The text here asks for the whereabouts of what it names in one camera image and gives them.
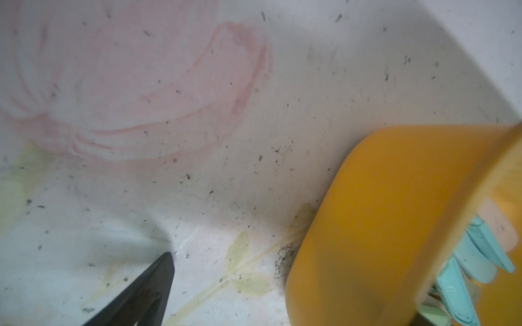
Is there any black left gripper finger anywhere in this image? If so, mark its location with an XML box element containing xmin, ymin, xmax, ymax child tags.
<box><xmin>84</xmin><ymin>252</ymin><xmax>175</xmax><ymax>326</ymax></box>

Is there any yellow plastic storage tray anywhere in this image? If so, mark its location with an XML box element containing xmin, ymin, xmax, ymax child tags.
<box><xmin>285</xmin><ymin>124</ymin><xmax>521</xmax><ymax>325</ymax></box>

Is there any teal lettered fruit knife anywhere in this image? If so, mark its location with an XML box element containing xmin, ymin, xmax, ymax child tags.
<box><xmin>466</xmin><ymin>216</ymin><xmax>515</xmax><ymax>273</ymax></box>

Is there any peach fruit knife in tray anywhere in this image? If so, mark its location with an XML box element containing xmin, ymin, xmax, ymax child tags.
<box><xmin>477</xmin><ymin>198</ymin><xmax>519</xmax><ymax>253</ymax></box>

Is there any light green knife handle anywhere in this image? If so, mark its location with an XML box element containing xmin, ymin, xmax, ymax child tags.
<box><xmin>418</xmin><ymin>305</ymin><xmax>451</xmax><ymax>326</ymax></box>

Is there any teal curved handle knife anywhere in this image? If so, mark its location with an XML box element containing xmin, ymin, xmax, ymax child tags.
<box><xmin>435</xmin><ymin>256</ymin><xmax>481</xmax><ymax>325</ymax></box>

